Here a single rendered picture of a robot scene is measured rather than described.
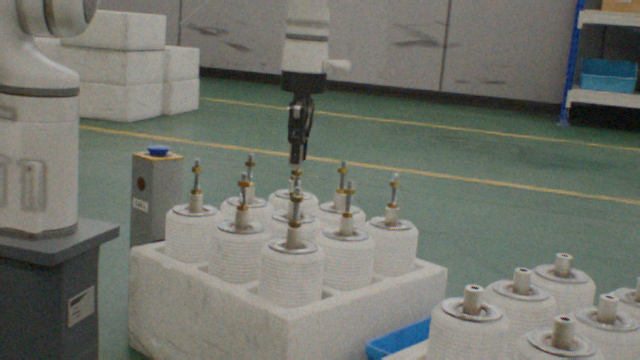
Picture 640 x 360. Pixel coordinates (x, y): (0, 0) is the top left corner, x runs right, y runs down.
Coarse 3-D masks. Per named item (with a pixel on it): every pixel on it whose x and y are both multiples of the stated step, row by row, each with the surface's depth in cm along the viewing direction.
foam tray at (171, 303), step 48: (144, 288) 128; (192, 288) 118; (240, 288) 114; (384, 288) 119; (432, 288) 129; (144, 336) 129; (192, 336) 120; (240, 336) 111; (288, 336) 105; (336, 336) 112
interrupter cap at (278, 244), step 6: (270, 240) 114; (276, 240) 115; (282, 240) 115; (306, 240) 116; (270, 246) 111; (276, 246) 112; (282, 246) 113; (306, 246) 113; (312, 246) 113; (318, 246) 113; (282, 252) 110; (288, 252) 109; (294, 252) 109; (300, 252) 109; (306, 252) 110; (312, 252) 111
